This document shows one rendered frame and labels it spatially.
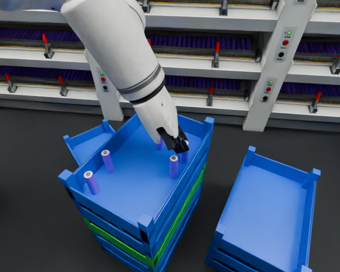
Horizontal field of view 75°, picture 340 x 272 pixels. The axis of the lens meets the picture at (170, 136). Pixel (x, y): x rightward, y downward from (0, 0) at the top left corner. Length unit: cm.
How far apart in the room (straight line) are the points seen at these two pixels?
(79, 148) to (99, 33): 80
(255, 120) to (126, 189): 76
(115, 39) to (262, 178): 60
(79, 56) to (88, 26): 75
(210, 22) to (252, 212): 63
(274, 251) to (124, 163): 43
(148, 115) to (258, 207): 45
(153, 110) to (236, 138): 76
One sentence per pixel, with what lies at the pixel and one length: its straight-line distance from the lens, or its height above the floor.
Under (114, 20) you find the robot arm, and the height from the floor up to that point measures 65.
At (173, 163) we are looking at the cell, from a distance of 47.
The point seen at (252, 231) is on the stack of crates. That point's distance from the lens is 67.
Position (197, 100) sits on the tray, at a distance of 106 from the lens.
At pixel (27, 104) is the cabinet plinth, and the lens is 142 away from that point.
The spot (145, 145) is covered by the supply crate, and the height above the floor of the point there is 32.
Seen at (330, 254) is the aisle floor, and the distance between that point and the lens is 93.
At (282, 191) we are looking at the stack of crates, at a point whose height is 16.
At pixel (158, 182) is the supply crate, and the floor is 32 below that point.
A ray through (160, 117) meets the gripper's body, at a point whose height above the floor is 50.
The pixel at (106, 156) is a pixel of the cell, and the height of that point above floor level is 38.
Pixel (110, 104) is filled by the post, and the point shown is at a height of 10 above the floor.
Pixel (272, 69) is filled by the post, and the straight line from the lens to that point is 98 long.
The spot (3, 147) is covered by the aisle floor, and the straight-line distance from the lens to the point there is 126.
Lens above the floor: 75
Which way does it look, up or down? 45 degrees down
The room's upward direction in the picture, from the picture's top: straight up
